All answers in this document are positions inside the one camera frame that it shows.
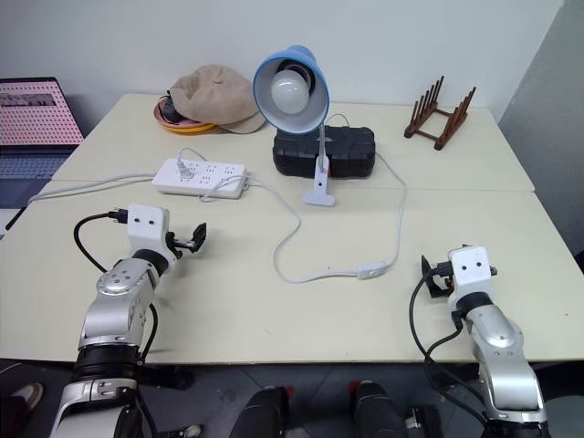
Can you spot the small black object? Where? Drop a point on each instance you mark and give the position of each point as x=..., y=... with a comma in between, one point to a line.
x=171, y=111

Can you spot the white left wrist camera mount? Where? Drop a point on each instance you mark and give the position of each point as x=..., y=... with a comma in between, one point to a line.
x=146, y=223

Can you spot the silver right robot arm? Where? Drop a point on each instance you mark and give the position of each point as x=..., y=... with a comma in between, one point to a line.
x=502, y=351

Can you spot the white light bulb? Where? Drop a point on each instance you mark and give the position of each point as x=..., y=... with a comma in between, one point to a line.
x=290, y=95

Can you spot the grey laptop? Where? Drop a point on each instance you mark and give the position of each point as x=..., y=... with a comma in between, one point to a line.
x=32, y=123

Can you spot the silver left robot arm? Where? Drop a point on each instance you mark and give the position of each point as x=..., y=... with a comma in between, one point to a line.
x=116, y=315

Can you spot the orange and pink plate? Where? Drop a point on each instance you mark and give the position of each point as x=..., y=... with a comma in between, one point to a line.
x=184, y=128

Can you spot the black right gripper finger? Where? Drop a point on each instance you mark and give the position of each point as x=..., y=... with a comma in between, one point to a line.
x=431, y=289
x=426, y=268

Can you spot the black plastic tool case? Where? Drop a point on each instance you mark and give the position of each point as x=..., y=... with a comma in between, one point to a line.
x=351, y=150

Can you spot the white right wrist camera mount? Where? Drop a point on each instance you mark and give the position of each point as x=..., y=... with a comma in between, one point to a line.
x=472, y=274

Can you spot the white shoe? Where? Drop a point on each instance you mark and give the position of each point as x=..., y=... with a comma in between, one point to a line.
x=29, y=394

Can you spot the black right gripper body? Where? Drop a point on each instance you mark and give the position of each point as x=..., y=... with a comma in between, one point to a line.
x=441, y=274

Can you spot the white power strip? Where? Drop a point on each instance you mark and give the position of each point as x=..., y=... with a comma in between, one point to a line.
x=201, y=180

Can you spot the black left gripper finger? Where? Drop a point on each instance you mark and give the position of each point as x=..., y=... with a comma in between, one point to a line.
x=200, y=232
x=198, y=247

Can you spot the beige cap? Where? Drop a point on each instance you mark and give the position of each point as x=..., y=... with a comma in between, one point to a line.
x=216, y=98

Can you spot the blue clip desk lamp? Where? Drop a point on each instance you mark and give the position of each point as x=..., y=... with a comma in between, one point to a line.
x=315, y=116

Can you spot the dark rounded shape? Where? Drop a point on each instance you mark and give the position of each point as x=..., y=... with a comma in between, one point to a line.
x=260, y=413
x=376, y=410

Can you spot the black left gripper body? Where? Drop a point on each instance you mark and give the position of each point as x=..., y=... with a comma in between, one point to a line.
x=180, y=244

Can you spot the brown wooden dish rack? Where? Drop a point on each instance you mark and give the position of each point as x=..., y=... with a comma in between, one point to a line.
x=445, y=123

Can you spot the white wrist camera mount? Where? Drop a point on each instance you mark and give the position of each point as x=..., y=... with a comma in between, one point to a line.
x=472, y=274
x=146, y=223

